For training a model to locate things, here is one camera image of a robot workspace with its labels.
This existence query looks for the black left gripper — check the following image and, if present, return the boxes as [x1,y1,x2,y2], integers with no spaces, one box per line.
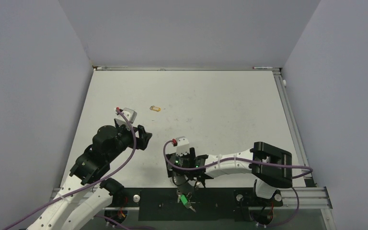
[106,123,151,161]

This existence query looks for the green plastic key tag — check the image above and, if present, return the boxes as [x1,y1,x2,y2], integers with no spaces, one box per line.
[178,194,189,205]

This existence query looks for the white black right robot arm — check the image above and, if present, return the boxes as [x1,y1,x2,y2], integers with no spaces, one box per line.
[163,141,293,205]

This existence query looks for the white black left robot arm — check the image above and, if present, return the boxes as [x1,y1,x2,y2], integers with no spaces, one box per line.
[28,125,152,230]

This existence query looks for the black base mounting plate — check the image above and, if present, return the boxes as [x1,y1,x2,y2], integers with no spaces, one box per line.
[104,188,283,222]

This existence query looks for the yellow plastic key tag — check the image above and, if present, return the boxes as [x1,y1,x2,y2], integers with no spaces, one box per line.
[149,105,161,112]

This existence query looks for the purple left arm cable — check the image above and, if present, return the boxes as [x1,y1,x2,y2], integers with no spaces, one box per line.
[3,108,138,230]

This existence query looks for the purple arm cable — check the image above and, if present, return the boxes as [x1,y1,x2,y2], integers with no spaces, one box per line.
[163,140,313,180]
[3,108,138,230]

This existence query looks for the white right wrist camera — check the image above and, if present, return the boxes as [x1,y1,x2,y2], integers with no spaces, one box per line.
[175,137,190,157]

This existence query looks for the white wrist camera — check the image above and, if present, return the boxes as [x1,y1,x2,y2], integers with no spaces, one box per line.
[114,107,137,130]
[175,137,190,157]

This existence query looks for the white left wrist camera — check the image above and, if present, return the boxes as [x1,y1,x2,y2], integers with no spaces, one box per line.
[114,107,137,130]

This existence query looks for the aluminium frame rail back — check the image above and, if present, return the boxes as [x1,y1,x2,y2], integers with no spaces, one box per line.
[93,66,281,72]

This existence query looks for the aluminium frame rail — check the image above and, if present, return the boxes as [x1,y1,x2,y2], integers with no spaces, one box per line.
[93,66,281,72]
[51,186,334,210]
[273,69,309,166]

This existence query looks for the aluminium frame rail right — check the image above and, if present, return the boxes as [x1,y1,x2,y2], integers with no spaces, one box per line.
[273,69,309,166]

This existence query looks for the aluminium frame rail front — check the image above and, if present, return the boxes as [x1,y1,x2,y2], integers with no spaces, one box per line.
[51,186,334,210]

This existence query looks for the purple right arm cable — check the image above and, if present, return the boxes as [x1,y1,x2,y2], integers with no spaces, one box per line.
[163,140,313,180]

